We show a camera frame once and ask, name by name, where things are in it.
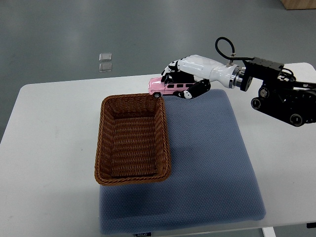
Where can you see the pink toy car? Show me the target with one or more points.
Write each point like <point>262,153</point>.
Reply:
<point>157,88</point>

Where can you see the brown wicker basket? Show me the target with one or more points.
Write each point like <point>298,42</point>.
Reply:
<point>133,145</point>

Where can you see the blue grey cushion mat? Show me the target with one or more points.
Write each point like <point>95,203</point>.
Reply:
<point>212,180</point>

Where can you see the upper metal floor plate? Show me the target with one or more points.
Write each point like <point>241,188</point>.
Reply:
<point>105,57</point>

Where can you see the white table leg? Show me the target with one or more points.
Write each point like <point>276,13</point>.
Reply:
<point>268,232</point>

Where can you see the wooden furniture corner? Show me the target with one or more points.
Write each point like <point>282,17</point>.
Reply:
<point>299,4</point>

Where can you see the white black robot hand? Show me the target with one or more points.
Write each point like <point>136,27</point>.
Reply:
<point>203,71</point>

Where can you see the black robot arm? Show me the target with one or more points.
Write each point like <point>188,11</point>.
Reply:
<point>280,96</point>

